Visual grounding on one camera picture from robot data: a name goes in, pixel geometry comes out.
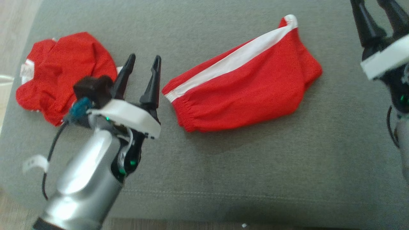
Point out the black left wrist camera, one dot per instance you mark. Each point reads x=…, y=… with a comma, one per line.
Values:
x=94, y=89

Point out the grey fabric sofa seat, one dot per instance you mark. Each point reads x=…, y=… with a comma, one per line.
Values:
x=223, y=166

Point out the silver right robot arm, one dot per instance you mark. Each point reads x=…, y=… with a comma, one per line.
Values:
x=403, y=134

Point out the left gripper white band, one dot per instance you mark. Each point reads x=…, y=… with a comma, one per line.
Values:
x=127, y=116

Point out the red basketball jersey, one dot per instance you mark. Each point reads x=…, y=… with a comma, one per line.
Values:
x=70, y=64

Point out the red shorts with white stripe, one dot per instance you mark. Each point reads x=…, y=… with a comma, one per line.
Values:
x=249, y=89

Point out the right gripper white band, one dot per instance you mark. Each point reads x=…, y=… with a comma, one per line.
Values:
x=386, y=56

